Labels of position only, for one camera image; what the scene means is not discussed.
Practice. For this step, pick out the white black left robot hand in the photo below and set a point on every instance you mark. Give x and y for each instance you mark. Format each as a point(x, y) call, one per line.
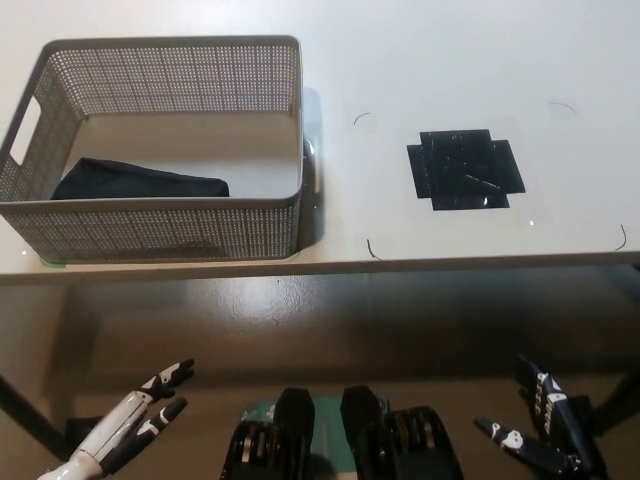
point(117, 425)

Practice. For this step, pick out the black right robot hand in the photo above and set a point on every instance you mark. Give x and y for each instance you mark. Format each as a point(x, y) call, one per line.
point(555, 425)

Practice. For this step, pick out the black table leg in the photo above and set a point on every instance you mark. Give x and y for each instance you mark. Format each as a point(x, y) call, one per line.
point(30, 417)
point(620, 400)

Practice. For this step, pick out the green tape strip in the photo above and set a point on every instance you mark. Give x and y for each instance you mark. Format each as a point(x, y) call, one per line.
point(53, 261)

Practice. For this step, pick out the grey perforated plastic basket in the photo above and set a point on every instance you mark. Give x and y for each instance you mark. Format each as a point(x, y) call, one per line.
point(150, 230)

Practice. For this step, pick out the black robot legs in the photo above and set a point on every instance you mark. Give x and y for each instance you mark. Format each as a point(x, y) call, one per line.
point(327, 427)

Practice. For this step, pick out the black tape patch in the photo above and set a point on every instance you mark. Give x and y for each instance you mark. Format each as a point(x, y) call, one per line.
point(465, 170)

